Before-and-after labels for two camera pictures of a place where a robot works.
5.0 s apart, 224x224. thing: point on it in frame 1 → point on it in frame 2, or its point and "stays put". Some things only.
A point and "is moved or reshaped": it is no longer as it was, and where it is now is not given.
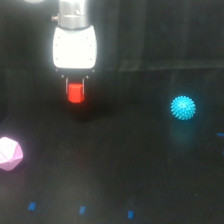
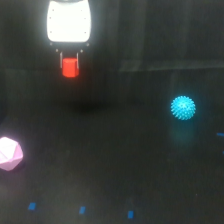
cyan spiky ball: [183, 108] stays put
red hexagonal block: [76, 93] is moved or reshaped
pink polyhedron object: [11, 153] stays put
